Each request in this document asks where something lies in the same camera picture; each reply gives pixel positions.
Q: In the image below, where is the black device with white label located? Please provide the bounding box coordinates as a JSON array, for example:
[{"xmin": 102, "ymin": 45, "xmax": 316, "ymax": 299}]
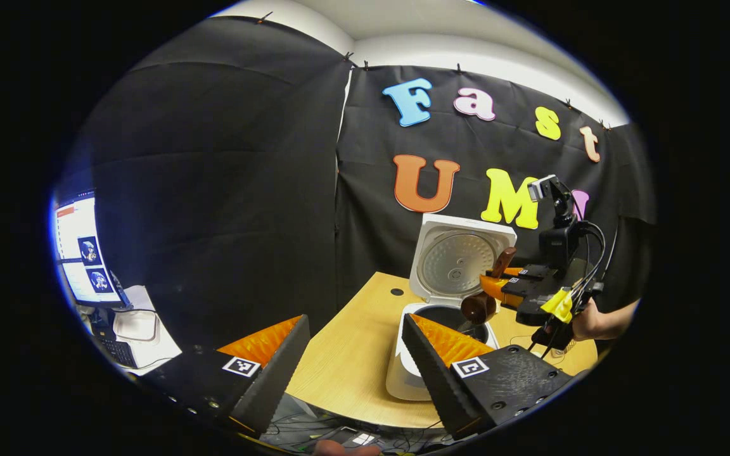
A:
[{"xmin": 305, "ymin": 426, "xmax": 381, "ymax": 449}]

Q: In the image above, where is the white rice cooker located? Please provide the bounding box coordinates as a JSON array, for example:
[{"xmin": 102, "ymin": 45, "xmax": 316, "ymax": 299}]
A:
[{"xmin": 385, "ymin": 213, "xmax": 518, "ymax": 401}]

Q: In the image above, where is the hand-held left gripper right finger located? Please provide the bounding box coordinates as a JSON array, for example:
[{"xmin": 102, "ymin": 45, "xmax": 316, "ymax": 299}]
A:
[{"xmin": 402, "ymin": 313, "xmax": 573, "ymax": 441}]

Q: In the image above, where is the black keyboard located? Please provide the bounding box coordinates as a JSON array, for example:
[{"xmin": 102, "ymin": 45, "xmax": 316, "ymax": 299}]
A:
[{"xmin": 94, "ymin": 336, "xmax": 139, "ymax": 369}]

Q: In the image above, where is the brown wooden spoon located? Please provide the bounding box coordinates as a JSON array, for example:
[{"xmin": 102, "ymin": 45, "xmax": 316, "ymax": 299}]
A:
[{"xmin": 460, "ymin": 247, "xmax": 518, "ymax": 325}]

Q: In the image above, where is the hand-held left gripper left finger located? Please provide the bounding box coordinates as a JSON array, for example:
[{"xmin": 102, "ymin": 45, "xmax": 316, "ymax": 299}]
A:
[{"xmin": 140, "ymin": 314, "xmax": 311, "ymax": 438}]

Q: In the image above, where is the computer monitor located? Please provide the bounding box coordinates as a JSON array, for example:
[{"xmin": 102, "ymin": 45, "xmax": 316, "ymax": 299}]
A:
[{"xmin": 53, "ymin": 189, "xmax": 130, "ymax": 309}]

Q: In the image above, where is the white desk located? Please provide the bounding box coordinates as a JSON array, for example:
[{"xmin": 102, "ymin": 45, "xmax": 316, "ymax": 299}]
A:
[{"xmin": 77, "ymin": 285, "xmax": 182, "ymax": 377}]

